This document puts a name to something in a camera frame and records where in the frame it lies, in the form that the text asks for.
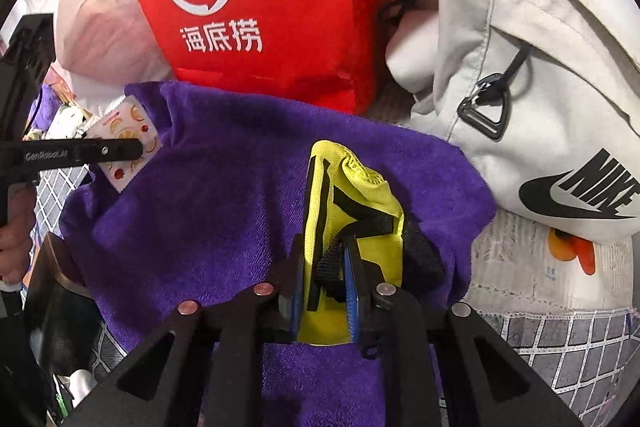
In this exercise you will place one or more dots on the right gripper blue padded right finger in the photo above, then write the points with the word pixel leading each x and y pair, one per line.
pixel 361 278

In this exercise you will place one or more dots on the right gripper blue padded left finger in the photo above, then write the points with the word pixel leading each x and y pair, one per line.
pixel 291 295

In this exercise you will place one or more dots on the yellow black pouch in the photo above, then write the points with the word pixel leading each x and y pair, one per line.
pixel 343 199

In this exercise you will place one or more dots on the person's left hand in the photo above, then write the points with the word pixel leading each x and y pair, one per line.
pixel 15 239

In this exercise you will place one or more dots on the purple plush toy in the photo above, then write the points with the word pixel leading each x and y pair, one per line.
pixel 44 109

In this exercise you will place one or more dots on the white Miniso plastic bag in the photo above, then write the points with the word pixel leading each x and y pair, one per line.
pixel 102 46

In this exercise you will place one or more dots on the colourful bedding pile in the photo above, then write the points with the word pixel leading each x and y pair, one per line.
pixel 70 122

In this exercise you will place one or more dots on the purple towel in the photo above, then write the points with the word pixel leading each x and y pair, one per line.
pixel 182 254

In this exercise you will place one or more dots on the dark green tea tin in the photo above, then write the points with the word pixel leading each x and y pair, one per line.
pixel 62 319

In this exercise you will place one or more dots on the grey checked cloth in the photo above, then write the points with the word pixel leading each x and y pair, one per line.
pixel 582 354

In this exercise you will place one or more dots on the grey Nike waist bag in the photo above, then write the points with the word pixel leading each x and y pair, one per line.
pixel 542 96

